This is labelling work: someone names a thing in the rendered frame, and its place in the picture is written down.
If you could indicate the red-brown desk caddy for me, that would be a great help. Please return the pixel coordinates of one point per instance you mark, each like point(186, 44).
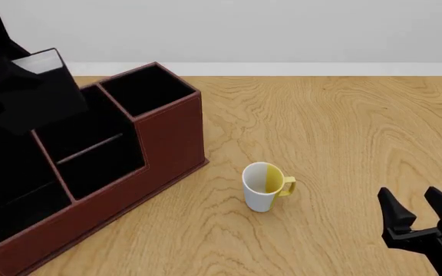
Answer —
point(169, 138)

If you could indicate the white and yellow mug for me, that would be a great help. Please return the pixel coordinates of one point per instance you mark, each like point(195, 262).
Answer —
point(257, 198)

